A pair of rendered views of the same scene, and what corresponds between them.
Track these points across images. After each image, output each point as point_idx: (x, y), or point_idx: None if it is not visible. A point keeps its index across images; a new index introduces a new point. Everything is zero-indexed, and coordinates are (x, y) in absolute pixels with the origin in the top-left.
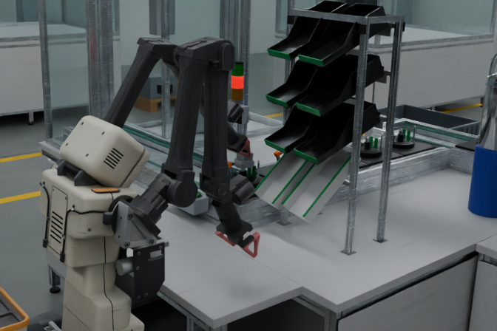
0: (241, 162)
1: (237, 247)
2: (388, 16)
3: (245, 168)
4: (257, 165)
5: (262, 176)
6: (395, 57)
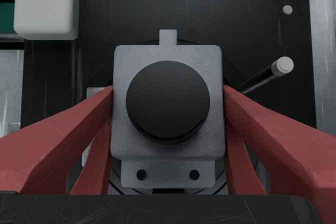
0: (213, 186)
1: None
2: None
3: (39, 1)
4: (274, 79)
5: None
6: None
